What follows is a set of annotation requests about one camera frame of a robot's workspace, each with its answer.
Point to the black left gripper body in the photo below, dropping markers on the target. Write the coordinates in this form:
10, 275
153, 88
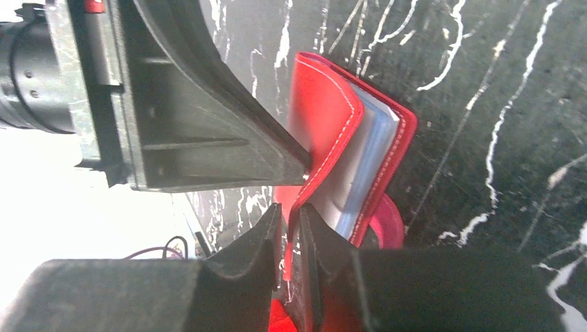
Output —
65, 70

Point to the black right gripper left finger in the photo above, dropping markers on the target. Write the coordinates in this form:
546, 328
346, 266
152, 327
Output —
229, 291

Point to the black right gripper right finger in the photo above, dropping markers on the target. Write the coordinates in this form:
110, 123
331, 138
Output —
440, 289

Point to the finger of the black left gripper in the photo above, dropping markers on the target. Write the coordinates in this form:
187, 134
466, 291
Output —
185, 122

